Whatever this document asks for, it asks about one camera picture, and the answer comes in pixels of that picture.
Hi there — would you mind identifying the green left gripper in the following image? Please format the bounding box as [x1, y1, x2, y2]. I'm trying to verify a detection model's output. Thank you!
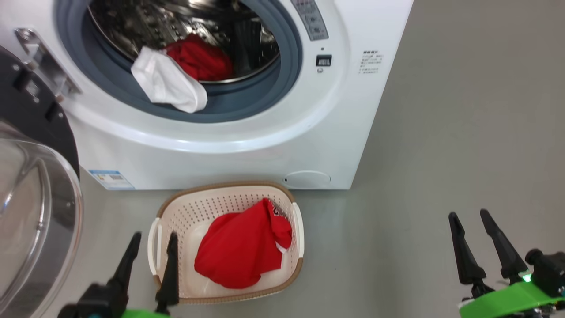
[106, 231, 180, 318]

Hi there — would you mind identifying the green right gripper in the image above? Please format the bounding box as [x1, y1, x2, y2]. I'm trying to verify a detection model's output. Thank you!
[448, 208, 565, 318]

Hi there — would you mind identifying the red garment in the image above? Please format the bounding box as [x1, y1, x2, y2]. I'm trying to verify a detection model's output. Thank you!
[194, 197, 293, 289]
[164, 34, 234, 82]

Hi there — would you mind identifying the black-rimmed glass washer door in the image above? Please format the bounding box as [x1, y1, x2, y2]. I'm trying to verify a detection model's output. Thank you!
[0, 44, 84, 318]

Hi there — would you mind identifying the white garment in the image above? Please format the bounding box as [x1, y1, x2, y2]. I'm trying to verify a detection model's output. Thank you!
[131, 46, 208, 114]

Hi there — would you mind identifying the cream basket with brown rim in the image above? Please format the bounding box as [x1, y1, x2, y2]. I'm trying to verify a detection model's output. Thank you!
[147, 181, 305, 305]

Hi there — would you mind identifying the grey rubber door gasket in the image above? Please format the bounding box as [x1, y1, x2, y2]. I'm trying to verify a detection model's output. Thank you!
[55, 0, 304, 124]

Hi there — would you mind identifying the white front-load washing machine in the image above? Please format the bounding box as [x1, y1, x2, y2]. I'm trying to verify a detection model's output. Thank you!
[0, 0, 414, 191]

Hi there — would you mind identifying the metal door hinge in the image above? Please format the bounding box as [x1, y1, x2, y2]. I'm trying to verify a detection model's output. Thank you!
[15, 27, 83, 96]

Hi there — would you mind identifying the blue energy label sticker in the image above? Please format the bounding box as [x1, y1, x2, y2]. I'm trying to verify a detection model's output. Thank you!
[88, 170, 136, 191]

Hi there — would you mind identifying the round white filter cover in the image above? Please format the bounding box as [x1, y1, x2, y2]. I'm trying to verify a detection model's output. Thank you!
[282, 170, 331, 189]

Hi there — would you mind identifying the grey warning label strip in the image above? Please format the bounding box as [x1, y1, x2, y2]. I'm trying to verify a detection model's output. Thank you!
[290, 0, 330, 42]

